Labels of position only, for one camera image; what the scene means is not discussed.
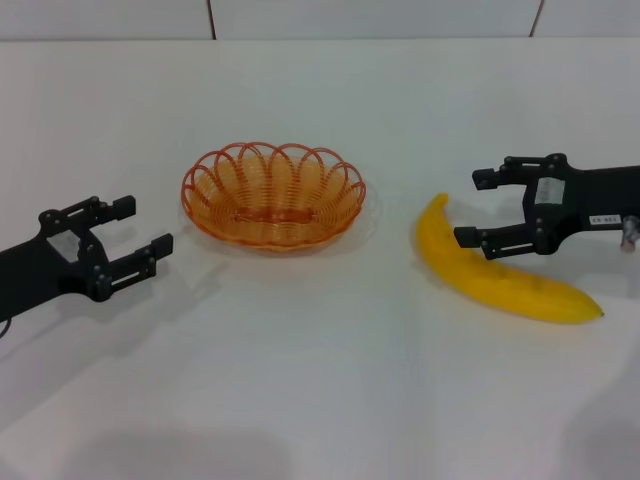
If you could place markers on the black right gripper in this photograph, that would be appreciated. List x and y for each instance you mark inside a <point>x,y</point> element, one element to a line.
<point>580,200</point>

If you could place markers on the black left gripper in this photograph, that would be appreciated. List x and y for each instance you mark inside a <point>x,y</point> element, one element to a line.
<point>40,265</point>

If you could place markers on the yellow banana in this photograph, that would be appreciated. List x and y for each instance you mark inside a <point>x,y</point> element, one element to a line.
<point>500,285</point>

